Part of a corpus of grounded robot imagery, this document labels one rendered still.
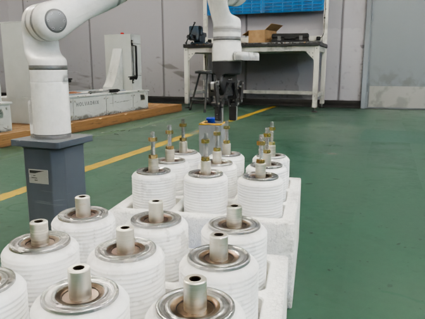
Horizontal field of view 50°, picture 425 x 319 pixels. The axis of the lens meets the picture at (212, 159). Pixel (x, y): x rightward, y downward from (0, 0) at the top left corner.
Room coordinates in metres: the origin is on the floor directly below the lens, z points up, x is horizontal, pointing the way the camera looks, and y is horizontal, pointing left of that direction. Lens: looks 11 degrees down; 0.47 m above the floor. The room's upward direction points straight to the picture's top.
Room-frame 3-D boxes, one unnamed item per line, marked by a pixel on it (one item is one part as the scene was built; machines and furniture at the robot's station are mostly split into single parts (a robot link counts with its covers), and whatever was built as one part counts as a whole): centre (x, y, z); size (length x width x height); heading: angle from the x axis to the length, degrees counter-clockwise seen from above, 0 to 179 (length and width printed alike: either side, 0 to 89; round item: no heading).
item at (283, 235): (1.07, -0.01, 0.09); 0.39 x 0.39 x 0.18; 77
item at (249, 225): (0.63, -0.03, 0.25); 0.08 x 0.08 x 0.01
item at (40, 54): (1.17, 0.41, 0.54); 0.09 x 0.09 x 0.17; 44
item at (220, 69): (1.19, -0.04, 0.45); 0.08 x 0.08 x 0.09
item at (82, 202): (0.67, 0.20, 0.26); 0.02 x 0.02 x 0.03
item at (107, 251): (0.54, 0.11, 0.25); 0.08 x 0.08 x 0.01
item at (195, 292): (0.40, 0.02, 0.26); 0.02 x 0.02 x 0.03
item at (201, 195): (0.95, 0.01, 0.16); 0.10 x 0.10 x 0.18
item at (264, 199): (0.93, -0.10, 0.16); 0.10 x 0.10 x 0.18
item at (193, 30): (5.54, 0.19, 0.87); 0.41 x 0.17 x 0.25; 159
